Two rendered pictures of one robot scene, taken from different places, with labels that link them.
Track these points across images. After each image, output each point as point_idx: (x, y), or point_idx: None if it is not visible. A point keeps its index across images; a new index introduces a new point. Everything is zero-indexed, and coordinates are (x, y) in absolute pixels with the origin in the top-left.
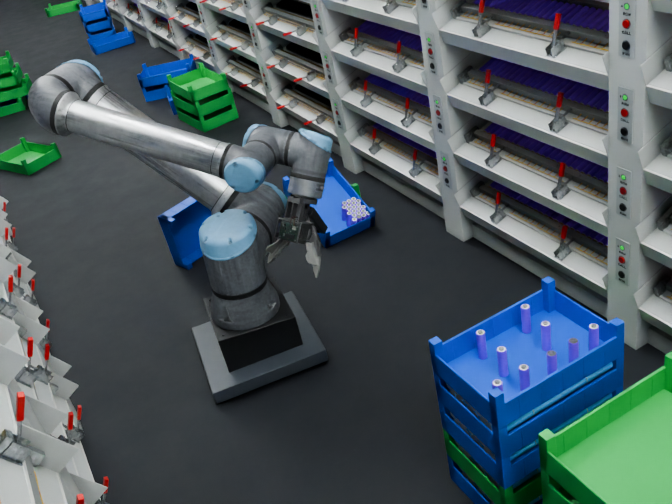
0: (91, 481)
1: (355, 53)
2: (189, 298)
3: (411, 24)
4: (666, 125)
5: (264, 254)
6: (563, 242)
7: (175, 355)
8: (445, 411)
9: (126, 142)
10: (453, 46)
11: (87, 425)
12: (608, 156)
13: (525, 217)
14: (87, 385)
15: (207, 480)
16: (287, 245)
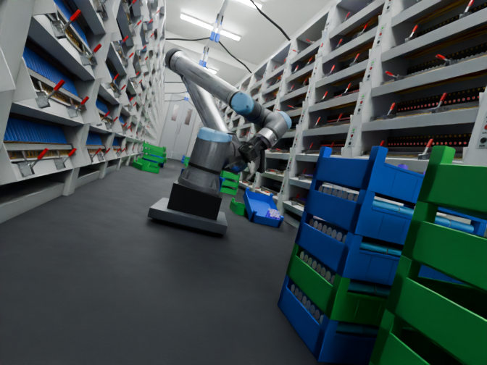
0: (30, 80)
1: (307, 153)
2: None
3: (346, 126)
4: None
5: (225, 160)
6: None
7: (145, 206)
8: (305, 219)
9: (196, 74)
10: (364, 136)
11: (72, 195)
12: (463, 162)
13: None
14: (90, 192)
15: (106, 230)
16: (240, 164)
